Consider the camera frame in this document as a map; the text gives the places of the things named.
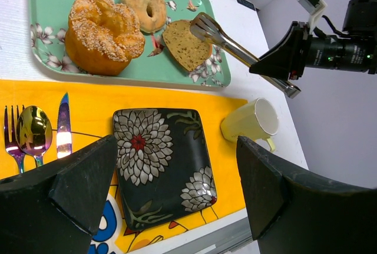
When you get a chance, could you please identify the green floral tray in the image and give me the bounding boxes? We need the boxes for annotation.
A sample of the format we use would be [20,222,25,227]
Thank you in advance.
[29,0,231,87]

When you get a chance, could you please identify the iridescent knife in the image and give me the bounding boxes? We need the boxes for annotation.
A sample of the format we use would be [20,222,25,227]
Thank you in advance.
[56,93,72,159]

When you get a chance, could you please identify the metal serving tongs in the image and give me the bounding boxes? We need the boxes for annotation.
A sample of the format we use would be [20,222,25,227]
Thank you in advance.
[190,12,301,99]

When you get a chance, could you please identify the right corner label sticker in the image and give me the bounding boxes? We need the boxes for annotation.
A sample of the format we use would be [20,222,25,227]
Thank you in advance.
[236,0,256,11]

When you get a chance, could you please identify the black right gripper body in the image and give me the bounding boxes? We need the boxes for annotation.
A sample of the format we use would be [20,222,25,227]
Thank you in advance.
[290,22,376,80]

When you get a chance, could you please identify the iridescent spoon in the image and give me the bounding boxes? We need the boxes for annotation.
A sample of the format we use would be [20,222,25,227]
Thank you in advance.
[16,105,52,167]

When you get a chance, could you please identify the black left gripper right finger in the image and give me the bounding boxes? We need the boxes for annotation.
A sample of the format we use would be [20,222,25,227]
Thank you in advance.
[236,136,376,253]

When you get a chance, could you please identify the sugar-crusted round bun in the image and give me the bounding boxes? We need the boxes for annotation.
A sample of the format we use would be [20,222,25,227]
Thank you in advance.
[65,0,145,76]

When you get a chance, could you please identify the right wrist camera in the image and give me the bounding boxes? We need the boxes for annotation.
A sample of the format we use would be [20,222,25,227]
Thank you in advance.
[297,0,327,31]

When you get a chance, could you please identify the yellow placemat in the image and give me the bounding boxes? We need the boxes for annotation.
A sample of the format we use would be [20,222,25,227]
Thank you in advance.
[1,80,245,253]

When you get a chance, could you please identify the iridescent fork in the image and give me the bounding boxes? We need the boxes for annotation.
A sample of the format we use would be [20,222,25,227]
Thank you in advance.
[4,105,25,174]

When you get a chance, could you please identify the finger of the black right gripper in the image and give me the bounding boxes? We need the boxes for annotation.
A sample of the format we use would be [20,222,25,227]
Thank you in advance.
[249,46,304,81]
[259,21,309,61]

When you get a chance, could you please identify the pale green mug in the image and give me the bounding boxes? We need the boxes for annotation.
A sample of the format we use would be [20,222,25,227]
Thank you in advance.
[220,98,279,152]

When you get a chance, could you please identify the black floral square plate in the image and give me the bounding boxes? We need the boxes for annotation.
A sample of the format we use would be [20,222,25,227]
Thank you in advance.
[113,108,217,231]

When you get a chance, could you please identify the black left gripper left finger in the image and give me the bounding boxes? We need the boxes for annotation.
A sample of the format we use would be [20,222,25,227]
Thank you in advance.
[1,135,117,253]

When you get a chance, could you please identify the aluminium table frame rail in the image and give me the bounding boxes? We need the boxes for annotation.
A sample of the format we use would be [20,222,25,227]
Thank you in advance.
[126,217,254,254]

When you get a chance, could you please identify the brown bread slice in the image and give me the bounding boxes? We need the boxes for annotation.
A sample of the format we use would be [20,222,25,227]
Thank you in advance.
[162,20,212,72]

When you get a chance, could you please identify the pale speckled bagel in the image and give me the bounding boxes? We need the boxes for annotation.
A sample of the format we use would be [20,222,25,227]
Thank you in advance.
[120,0,167,33]

